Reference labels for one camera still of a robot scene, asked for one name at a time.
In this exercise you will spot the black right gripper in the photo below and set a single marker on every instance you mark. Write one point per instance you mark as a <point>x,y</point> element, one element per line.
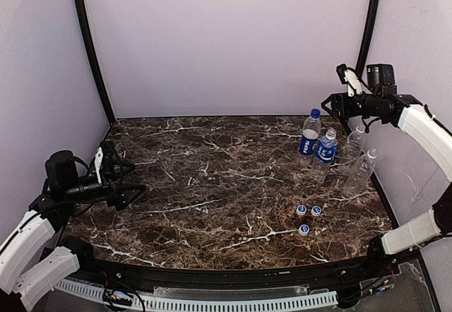
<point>339,104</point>

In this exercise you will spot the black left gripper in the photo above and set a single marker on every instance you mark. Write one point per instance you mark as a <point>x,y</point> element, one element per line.
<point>113,179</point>

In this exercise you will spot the solid blue pepsi cap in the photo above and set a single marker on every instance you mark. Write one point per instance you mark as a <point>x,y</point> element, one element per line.
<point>315,113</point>

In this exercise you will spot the clear bottle blue pepsi label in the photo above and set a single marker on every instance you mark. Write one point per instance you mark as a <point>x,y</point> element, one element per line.
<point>324,155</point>

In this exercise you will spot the blue white bottle cap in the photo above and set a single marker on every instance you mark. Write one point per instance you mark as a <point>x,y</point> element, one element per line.
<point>301,210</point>
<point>304,229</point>
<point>316,211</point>

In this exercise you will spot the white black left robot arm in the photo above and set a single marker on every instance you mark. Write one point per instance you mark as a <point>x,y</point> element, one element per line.
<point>71,188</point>

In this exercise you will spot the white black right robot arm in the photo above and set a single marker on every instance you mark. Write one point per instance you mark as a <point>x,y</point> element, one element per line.
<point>415,161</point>

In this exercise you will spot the right wrist camera with heatsink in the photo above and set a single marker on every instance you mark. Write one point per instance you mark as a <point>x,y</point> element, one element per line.
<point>348,77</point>

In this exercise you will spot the white slotted cable duct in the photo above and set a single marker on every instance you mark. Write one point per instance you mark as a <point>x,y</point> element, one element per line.
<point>296,298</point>

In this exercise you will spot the black right corner post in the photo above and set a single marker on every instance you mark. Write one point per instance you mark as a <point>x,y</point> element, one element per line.
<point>368,31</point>

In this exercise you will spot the black corner post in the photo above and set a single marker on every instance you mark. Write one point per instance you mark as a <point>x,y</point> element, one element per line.
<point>91,54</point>
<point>368,31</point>

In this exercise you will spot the black front table rail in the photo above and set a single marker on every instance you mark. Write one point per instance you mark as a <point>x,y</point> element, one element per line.
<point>340,275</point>

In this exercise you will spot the black left corner post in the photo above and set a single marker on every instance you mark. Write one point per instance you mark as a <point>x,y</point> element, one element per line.
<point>91,54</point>

